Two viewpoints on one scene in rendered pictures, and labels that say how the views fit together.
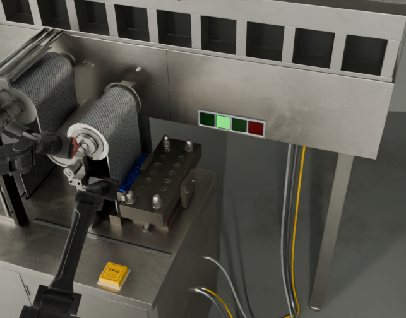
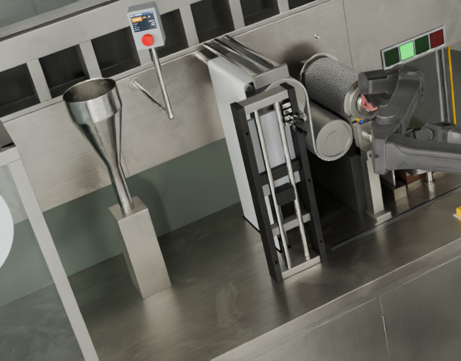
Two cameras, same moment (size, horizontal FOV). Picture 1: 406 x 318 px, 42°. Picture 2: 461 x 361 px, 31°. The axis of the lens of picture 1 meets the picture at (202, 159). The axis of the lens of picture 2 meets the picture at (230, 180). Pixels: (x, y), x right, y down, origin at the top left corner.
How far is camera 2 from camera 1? 202 cm
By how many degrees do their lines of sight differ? 33
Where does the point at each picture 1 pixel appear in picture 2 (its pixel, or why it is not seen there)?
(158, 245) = (460, 180)
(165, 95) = (346, 54)
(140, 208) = not seen: hidden behind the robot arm
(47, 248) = (386, 248)
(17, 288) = (371, 330)
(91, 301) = (459, 269)
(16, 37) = (167, 76)
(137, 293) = not seen: outside the picture
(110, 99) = (335, 64)
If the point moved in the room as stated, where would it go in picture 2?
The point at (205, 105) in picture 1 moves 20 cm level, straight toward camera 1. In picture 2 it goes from (386, 41) to (439, 49)
